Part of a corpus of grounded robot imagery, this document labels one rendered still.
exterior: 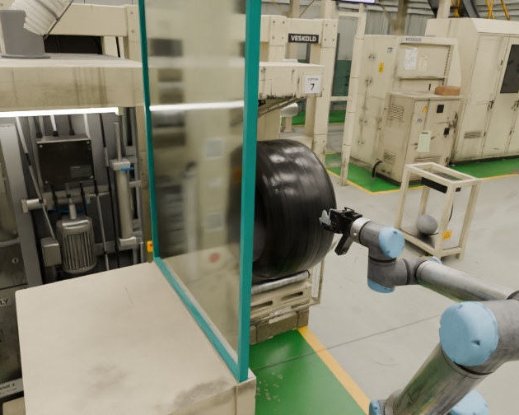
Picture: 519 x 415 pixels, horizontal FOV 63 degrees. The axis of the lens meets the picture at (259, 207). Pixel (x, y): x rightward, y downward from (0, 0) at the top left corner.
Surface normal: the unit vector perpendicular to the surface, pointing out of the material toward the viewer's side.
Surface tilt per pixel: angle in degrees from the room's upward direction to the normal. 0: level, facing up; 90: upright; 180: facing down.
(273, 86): 90
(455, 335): 87
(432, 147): 90
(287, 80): 90
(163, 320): 0
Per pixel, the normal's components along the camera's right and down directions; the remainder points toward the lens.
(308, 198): 0.46, -0.14
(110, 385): 0.04, -0.93
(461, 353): -0.99, -0.04
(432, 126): 0.41, 0.35
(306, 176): 0.38, -0.42
